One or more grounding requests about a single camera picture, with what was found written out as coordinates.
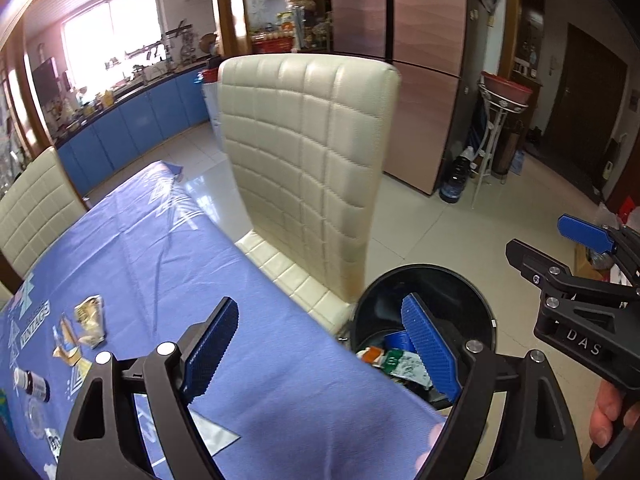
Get small blue white carton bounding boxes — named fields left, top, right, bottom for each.
left=52, top=315, right=83, bottom=363

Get red basin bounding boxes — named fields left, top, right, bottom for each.
left=481, top=71, right=535, bottom=103

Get dark wooden door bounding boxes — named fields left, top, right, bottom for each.
left=542, top=22, right=628, bottom=196

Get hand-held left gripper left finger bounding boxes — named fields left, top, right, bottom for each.
left=55, top=296, right=240, bottom=480

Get cream quilted chair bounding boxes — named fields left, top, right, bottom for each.
left=218, top=54, right=402, bottom=338
left=0, top=146, right=92, bottom=291

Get person's right hand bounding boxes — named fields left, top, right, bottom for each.
left=588, top=379, right=627, bottom=449

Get white metal plant stand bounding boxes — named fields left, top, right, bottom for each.
left=470, top=82, right=530, bottom=211

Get blue cup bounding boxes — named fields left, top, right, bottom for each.
left=384, top=329, right=416, bottom=353

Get clear glass ashtray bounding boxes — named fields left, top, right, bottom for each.
left=25, top=400, right=51, bottom=440

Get blue printed tablecloth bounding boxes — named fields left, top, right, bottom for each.
left=0, top=160, right=448, bottom=480

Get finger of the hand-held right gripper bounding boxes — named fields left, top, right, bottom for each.
left=505, top=238, right=640, bottom=306
left=556, top=213, right=640, bottom=288

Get white water dispenser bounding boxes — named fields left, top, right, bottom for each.
left=201, top=67, right=223, bottom=136

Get black wall screen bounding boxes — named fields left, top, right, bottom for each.
left=31, top=57, right=60, bottom=106

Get dark water jug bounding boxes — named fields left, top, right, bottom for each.
left=439, top=155, right=473, bottom=205

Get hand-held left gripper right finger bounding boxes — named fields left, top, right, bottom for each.
left=400, top=292, right=583, bottom=480

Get pink refrigerator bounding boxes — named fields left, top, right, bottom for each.
left=330, top=0, right=473, bottom=196

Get beige wrapper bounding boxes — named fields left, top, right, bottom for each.
left=74, top=296, right=107, bottom=348

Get brown medicine bottle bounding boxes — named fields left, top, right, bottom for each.
left=14, top=367, right=51, bottom=403

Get white green milk pouch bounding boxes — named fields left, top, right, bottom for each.
left=382, top=350, right=433, bottom=388

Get blue kitchen cabinets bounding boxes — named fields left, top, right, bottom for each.
left=55, top=67, right=211, bottom=196

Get black trash bin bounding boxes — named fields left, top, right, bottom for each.
left=350, top=262, right=497, bottom=411

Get wooden pantry shelf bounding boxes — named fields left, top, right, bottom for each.
left=210, top=0, right=333, bottom=61

